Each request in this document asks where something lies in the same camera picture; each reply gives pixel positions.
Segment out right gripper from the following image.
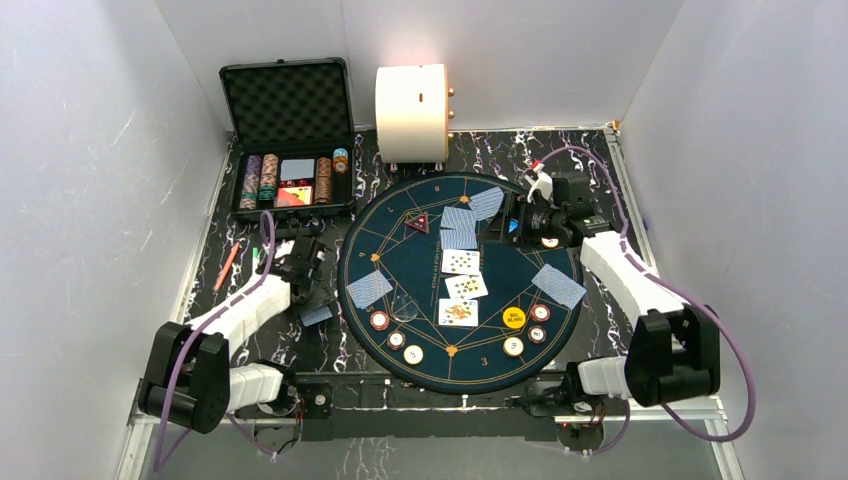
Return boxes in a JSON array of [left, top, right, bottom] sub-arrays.
[[477, 191, 566, 250]]

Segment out dealt card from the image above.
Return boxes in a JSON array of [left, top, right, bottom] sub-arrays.
[[345, 270, 394, 310], [469, 198, 503, 221], [533, 272, 586, 310]]

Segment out face-down blue card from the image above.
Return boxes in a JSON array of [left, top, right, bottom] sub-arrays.
[[440, 229, 478, 250], [440, 207, 477, 231]]

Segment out nine of clubs card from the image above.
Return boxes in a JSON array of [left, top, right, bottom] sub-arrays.
[[440, 249, 481, 275]]

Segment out blue playing card deck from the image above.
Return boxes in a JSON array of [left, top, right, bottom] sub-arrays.
[[300, 306, 333, 327]]

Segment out eight of spades card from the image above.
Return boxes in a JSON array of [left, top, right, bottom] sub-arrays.
[[445, 275, 488, 299]]

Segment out yellow big blind button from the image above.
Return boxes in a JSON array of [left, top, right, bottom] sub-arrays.
[[502, 306, 527, 330]]

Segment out queen of spades card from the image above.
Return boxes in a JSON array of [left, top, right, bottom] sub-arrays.
[[437, 299, 479, 327]]

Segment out red chips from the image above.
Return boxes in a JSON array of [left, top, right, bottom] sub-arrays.
[[529, 303, 551, 323], [369, 310, 390, 331]]

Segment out clear dealer button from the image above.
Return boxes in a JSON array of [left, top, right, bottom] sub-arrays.
[[390, 294, 420, 323]]

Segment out brown chips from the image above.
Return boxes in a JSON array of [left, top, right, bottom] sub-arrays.
[[527, 325, 547, 344], [386, 331, 406, 351]]

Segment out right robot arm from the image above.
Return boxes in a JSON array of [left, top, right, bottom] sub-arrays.
[[469, 173, 721, 414]]

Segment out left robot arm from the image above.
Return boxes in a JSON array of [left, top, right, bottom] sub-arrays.
[[137, 236, 327, 434]]

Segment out red triangular all-in marker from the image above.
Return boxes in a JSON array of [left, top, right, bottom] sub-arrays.
[[405, 213, 430, 234]]

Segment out orange pen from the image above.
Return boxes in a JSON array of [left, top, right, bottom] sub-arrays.
[[213, 242, 241, 293]]

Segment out red card box in case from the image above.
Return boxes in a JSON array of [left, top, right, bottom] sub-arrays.
[[275, 185, 313, 208]]

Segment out brown chip row in case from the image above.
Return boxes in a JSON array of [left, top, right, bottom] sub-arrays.
[[314, 157, 332, 204]]

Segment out round blue poker mat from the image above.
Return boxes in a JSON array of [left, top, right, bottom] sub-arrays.
[[337, 173, 583, 394]]

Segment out card deck in case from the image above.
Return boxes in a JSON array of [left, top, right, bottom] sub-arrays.
[[279, 158, 316, 182]]

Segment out purple chip row in case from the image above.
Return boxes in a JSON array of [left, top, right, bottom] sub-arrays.
[[239, 155, 262, 210]]

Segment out pink green chip row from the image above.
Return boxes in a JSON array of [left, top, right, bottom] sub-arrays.
[[257, 154, 279, 202]]

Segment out orange blue chip stack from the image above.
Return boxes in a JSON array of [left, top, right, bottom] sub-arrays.
[[332, 148, 350, 174]]

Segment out white cylindrical device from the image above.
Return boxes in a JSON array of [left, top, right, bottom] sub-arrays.
[[374, 64, 453, 172]]

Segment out black chip carrying case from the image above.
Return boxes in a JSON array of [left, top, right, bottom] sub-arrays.
[[219, 57, 356, 228]]

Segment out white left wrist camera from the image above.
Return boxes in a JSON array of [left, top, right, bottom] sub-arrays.
[[273, 240, 295, 263]]

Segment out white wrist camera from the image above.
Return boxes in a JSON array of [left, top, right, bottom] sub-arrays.
[[273, 240, 295, 263], [524, 162, 553, 204]]

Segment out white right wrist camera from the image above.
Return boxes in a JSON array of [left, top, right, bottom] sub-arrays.
[[524, 162, 553, 204]]

